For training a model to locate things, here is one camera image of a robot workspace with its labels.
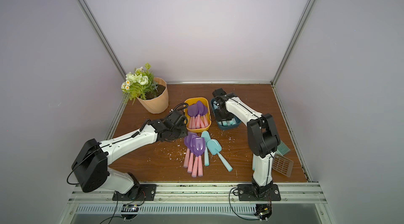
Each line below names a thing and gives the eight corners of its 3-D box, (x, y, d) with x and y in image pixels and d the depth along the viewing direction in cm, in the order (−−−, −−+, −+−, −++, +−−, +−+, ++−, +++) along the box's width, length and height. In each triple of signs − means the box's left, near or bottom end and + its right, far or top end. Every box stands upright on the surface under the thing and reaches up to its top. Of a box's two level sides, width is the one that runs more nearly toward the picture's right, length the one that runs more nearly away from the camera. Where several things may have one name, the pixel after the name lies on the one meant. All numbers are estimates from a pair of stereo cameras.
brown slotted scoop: (270, 167, 82) (272, 166, 80) (274, 154, 87) (276, 152, 85) (288, 177, 79) (290, 175, 77) (291, 162, 84) (293, 161, 82)
